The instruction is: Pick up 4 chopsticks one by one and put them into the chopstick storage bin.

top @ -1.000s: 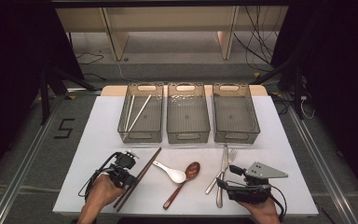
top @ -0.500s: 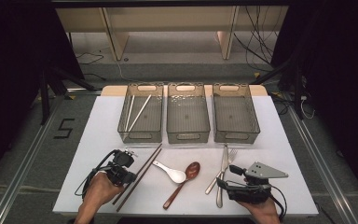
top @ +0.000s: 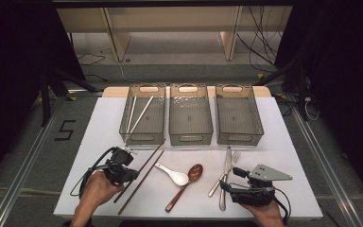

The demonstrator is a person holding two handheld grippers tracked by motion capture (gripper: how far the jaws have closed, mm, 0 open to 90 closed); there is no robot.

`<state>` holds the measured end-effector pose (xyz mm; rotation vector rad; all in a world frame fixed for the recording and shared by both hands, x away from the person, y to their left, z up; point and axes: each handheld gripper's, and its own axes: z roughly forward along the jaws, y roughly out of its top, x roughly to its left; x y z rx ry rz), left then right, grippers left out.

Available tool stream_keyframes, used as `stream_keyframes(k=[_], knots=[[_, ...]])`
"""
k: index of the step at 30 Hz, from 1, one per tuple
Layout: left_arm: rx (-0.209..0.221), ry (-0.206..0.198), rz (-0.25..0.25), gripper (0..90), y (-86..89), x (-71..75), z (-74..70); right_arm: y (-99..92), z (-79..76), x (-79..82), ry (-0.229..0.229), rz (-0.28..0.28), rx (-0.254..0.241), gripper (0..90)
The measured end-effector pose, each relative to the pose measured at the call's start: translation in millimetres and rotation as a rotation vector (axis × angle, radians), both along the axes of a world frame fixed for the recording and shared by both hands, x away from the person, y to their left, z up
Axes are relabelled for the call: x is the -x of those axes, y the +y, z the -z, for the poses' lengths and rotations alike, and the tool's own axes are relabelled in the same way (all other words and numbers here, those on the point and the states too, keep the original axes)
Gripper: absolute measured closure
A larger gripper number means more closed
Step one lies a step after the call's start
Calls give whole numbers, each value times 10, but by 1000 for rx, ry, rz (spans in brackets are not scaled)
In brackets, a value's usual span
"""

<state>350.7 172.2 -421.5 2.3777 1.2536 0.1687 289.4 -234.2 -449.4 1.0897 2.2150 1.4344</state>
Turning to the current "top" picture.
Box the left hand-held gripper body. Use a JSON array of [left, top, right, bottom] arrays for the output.
[[105, 147, 137, 185]]

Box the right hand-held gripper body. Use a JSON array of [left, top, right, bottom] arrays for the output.
[[230, 164, 293, 207]]

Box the metal fork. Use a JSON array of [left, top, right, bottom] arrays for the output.
[[207, 150, 242, 199]]

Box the metal knife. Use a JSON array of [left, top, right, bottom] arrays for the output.
[[218, 145, 233, 212]]

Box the brown wooden spoon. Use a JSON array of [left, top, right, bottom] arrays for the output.
[[164, 163, 204, 213]]

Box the smoky clear plastic bin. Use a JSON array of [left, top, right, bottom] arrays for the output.
[[168, 83, 215, 147], [118, 83, 167, 146], [215, 83, 265, 147]]

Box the white ceramic spoon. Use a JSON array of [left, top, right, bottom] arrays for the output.
[[154, 162, 190, 187]]

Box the white chopstick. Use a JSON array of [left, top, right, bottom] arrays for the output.
[[129, 95, 155, 135], [126, 96, 138, 134]]

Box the person's right hand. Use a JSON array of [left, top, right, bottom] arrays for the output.
[[241, 201, 285, 227]]

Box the person's left hand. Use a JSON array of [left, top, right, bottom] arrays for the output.
[[79, 169, 126, 215]]

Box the white table sheet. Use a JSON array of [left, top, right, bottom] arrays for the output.
[[53, 96, 324, 220]]

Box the black tripod stand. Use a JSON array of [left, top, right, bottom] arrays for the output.
[[39, 67, 98, 127]]

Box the black metal stand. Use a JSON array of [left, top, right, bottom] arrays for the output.
[[253, 56, 311, 122]]

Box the black curtain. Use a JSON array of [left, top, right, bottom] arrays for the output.
[[275, 0, 363, 211], [0, 0, 87, 193]]

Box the light wooden desk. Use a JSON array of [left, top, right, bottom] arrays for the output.
[[56, 6, 294, 62]]

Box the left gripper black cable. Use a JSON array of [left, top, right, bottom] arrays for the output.
[[70, 146, 115, 197]]

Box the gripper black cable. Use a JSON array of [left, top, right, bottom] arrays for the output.
[[272, 187, 292, 225], [70, 146, 115, 197]]

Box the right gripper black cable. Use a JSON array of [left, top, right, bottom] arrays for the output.
[[272, 187, 292, 225]]

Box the aluminium floor rail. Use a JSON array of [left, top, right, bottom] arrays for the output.
[[0, 97, 69, 227], [291, 107, 363, 227]]

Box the thin black floor cable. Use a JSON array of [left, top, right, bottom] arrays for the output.
[[76, 51, 107, 67]]

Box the bundle of black cables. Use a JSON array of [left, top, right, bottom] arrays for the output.
[[235, 6, 286, 74]]

